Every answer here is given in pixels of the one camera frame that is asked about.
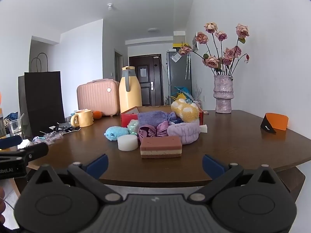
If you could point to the pink small suitcase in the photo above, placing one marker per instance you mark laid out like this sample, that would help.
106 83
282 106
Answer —
100 95

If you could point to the yellow white plush toy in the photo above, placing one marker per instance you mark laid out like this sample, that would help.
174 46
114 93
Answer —
189 113

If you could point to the person's left hand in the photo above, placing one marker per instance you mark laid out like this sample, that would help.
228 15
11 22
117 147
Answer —
2 205

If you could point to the mint green soft puff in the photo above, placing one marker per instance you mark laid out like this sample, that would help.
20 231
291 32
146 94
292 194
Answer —
133 127

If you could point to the orange black card holder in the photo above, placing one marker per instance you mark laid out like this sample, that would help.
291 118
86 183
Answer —
273 122

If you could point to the grey refrigerator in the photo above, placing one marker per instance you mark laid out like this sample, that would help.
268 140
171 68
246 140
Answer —
179 74

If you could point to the clear glass cup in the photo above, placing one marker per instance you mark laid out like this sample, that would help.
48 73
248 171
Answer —
15 128

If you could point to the black paper shopping bag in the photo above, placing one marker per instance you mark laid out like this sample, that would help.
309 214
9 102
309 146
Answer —
40 98

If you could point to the white round sponge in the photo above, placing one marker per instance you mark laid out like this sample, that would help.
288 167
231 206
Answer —
127 142

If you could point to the purple satin scrunchie bow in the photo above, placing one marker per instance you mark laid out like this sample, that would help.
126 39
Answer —
152 131

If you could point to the cluttered storage rack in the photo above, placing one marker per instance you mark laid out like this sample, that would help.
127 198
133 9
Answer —
184 93

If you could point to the brown layered sponge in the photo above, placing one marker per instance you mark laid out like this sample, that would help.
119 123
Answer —
161 147

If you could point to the dark brown entrance door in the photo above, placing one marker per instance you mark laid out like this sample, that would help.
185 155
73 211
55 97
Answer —
149 73

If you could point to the blue packet in box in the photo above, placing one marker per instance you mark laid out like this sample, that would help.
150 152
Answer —
176 120

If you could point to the orange fruit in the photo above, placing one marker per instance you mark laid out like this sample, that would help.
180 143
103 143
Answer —
97 115

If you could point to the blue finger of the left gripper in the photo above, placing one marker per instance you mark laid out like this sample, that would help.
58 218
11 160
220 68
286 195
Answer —
26 154
9 142

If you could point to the ceiling lamp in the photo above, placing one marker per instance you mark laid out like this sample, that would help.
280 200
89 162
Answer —
153 30

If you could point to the smoke detector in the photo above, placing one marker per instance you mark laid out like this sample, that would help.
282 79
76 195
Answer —
110 6

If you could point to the purple fuzzy towel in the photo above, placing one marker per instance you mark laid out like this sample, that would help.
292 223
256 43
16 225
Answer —
154 118

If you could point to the white eraser block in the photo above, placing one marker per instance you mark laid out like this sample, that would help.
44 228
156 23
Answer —
203 128

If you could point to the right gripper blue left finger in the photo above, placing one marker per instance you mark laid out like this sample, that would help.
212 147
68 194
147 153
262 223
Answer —
87 184

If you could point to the yellow ceramic mug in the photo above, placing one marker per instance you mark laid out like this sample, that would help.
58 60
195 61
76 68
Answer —
82 118

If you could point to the lavender knitted headband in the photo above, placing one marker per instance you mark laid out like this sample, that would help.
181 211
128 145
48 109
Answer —
187 132

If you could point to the purple textured vase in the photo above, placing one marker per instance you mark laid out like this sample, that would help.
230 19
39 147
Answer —
223 93

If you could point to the red cardboard box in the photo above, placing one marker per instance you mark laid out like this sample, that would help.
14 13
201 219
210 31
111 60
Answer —
133 113

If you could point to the yellow thermos jug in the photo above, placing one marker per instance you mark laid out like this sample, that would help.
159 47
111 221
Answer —
129 89

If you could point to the yellow box on refrigerator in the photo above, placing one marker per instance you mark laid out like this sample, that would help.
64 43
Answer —
178 45

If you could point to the blue plush toy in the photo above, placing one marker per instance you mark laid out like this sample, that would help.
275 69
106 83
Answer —
114 132

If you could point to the dried pink rose bouquet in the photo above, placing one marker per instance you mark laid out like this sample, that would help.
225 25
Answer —
222 61

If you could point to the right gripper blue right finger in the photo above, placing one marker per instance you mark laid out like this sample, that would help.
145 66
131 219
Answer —
222 177

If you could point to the plastic wrappers pile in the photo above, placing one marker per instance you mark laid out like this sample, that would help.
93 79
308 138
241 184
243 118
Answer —
54 133

